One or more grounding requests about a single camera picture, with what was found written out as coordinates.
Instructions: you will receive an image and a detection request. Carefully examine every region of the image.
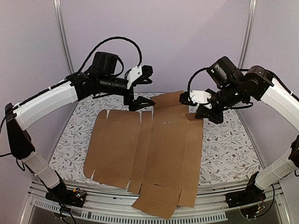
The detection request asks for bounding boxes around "brown cardboard box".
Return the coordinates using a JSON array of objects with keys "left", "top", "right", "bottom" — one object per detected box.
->
[{"left": 83, "top": 90, "right": 204, "bottom": 220}]

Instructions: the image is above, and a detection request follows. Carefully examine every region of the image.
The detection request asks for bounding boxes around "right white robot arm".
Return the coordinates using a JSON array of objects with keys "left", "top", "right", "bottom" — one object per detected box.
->
[{"left": 191, "top": 56, "right": 299, "bottom": 203}]

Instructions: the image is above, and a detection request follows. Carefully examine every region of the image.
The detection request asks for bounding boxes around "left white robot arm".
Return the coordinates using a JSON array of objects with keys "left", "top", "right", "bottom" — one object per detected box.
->
[{"left": 3, "top": 52, "right": 155, "bottom": 203}]

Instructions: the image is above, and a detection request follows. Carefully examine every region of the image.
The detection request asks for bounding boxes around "floral patterned table mat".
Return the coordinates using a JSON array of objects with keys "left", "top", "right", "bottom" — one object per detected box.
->
[{"left": 50, "top": 95, "right": 262, "bottom": 186}]

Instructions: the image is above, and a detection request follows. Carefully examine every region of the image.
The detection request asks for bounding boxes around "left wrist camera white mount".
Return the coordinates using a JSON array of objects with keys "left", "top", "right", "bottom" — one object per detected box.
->
[{"left": 124, "top": 65, "right": 153, "bottom": 90}]

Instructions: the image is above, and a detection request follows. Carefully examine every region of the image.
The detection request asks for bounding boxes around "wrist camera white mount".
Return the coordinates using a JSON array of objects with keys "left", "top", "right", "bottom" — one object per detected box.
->
[
  {"left": 179, "top": 90, "right": 212, "bottom": 106},
  {"left": 124, "top": 65, "right": 153, "bottom": 90}
]

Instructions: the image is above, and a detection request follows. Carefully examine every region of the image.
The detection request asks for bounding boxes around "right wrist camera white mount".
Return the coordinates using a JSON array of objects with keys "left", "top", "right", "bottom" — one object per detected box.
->
[{"left": 179, "top": 90, "right": 212, "bottom": 106}]

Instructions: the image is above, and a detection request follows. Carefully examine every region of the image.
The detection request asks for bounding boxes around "left black camera cable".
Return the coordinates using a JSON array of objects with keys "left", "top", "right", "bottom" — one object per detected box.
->
[{"left": 78, "top": 36, "right": 143, "bottom": 73}]

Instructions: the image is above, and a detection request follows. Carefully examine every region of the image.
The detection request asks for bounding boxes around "black camera cable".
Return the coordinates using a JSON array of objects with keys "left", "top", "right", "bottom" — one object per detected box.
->
[
  {"left": 78, "top": 36, "right": 143, "bottom": 73},
  {"left": 187, "top": 67, "right": 212, "bottom": 94}
]

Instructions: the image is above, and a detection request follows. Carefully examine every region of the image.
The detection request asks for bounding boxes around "right black camera cable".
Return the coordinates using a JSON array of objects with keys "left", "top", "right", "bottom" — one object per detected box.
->
[{"left": 187, "top": 67, "right": 212, "bottom": 94}]

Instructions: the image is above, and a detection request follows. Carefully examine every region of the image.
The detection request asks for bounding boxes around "right aluminium corner post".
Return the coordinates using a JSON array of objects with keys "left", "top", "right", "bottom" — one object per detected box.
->
[{"left": 238, "top": 0, "right": 257, "bottom": 68}]

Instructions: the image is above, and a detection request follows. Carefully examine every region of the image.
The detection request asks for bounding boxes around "aluminium corner post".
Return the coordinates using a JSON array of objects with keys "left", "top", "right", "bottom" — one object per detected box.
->
[
  {"left": 238, "top": 0, "right": 257, "bottom": 68},
  {"left": 53, "top": 0, "right": 74, "bottom": 73}
]

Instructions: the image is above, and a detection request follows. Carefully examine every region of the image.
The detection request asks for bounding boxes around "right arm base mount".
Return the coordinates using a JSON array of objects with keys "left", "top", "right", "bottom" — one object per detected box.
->
[{"left": 225, "top": 184, "right": 266, "bottom": 219}]

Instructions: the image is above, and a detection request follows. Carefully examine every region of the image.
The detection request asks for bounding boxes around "left aluminium corner post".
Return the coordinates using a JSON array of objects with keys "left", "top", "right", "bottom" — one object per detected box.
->
[{"left": 53, "top": 0, "right": 74, "bottom": 73}]

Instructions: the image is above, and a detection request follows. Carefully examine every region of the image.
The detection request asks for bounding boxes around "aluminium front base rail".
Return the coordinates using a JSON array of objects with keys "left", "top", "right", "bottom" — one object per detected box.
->
[{"left": 20, "top": 180, "right": 292, "bottom": 224}]

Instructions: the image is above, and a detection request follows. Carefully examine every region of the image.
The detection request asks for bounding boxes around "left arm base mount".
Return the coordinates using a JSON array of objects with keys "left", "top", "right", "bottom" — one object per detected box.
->
[{"left": 45, "top": 183, "right": 86, "bottom": 208}]

